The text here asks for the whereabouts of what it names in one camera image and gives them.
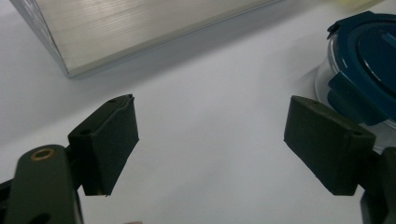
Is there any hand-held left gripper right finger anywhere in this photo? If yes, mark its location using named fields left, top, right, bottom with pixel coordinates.
left=283, top=95, right=376, bottom=197

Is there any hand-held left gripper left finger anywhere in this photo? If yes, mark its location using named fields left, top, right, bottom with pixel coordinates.
left=67, top=93, right=140, bottom=197

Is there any round glass container blue lid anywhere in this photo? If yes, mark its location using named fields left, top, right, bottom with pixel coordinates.
left=314, top=10, right=396, bottom=153

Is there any white wire rack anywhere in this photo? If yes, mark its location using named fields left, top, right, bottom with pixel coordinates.
left=8, top=0, right=281, bottom=78

